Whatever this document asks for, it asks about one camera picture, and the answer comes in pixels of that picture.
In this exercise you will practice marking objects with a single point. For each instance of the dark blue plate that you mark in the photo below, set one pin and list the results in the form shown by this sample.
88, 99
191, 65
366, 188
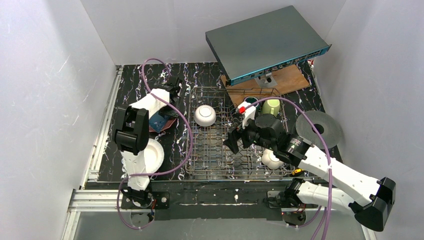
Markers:
158, 119

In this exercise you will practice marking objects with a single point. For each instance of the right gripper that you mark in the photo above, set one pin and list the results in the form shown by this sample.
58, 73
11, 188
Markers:
240, 136

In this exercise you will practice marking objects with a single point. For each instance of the grey wire dish rack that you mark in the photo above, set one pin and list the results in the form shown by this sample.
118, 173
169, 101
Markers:
210, 159

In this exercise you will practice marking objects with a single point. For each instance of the grey network switch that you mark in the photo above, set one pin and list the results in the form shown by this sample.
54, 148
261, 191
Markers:
263, 44

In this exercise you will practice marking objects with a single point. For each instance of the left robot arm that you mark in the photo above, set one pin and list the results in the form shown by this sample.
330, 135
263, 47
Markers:
131, 133

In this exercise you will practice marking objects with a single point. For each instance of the cream white mug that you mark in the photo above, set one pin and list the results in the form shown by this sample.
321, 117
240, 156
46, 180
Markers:
270, 160

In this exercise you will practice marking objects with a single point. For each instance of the patterned white bowl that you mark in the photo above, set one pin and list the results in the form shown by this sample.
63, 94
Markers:
205, 115

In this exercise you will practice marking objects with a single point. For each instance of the aluminium frame rail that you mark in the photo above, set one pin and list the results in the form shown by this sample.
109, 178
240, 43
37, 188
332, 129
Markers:
94, 200

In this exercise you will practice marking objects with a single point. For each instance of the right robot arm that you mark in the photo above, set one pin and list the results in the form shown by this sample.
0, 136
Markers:
368, 199

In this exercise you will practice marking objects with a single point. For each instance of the dark green mug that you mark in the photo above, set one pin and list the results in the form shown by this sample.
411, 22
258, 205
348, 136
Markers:
250, 99

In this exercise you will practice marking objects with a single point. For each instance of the wooden board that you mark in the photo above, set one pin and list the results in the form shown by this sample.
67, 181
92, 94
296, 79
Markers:
289, 79

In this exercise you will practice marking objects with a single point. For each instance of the maroon plate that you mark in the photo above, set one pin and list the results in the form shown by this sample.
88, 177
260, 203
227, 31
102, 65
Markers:
164, 127

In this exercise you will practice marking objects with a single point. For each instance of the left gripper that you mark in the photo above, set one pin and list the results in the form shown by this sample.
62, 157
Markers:
172, 90

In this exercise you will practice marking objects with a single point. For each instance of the white plate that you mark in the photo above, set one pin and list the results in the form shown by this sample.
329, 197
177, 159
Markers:
153, 156

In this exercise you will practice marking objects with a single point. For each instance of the metal switch stand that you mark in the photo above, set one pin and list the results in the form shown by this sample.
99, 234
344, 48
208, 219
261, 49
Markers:
266, 81

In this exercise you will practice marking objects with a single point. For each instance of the light green mug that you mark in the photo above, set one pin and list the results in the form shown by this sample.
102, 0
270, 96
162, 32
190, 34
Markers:
271, 106

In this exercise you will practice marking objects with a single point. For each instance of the grey filament spool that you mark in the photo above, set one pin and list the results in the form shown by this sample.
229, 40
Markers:
329, 129

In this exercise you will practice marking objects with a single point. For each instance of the yellow black screwdriver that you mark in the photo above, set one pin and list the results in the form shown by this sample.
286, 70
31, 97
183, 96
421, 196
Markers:
297, 172

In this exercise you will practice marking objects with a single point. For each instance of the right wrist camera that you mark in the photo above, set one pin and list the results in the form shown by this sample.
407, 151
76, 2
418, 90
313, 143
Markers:
247, 111

